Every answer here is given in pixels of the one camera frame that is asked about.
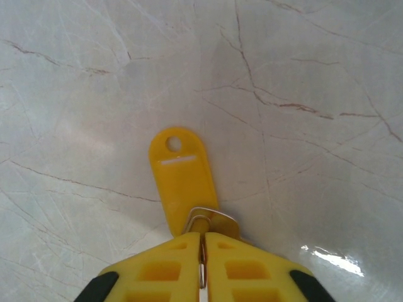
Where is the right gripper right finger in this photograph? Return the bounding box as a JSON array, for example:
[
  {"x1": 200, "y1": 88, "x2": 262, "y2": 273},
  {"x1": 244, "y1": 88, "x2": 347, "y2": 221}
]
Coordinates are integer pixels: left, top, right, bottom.
[{"x1": 203, "y1": 232, "x2": 335, "y2": 302}]

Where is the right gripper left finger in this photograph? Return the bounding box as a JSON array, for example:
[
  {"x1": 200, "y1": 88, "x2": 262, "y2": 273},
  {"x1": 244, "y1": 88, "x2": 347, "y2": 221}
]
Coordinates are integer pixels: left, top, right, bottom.
[{"x1": 74, "y1": 232, "x2": 203, "y2": 302}]

